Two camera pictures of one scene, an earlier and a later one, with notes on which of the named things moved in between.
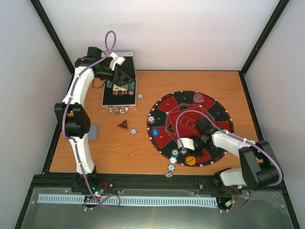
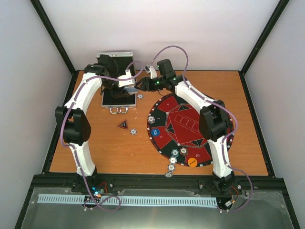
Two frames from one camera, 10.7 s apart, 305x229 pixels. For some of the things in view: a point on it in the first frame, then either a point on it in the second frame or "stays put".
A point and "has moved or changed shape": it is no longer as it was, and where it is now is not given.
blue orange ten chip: x=173 y=160 stays put
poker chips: x=171 y=167 stays put
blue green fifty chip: x=175 y=152 stays put
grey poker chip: x=151 y=119 stays put
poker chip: x=140 y=96 stays put
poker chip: x=133 y=131 stays put
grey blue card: x=93 y=133 to x=131 y=89
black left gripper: x=118 y=81 to x=119 y=93
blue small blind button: x=155 y=131 stays put
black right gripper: x=199 y=153 to x=146 y=85
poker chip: x=168 y=174 stays put
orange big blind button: x=190 y=160 has moved or changed shape
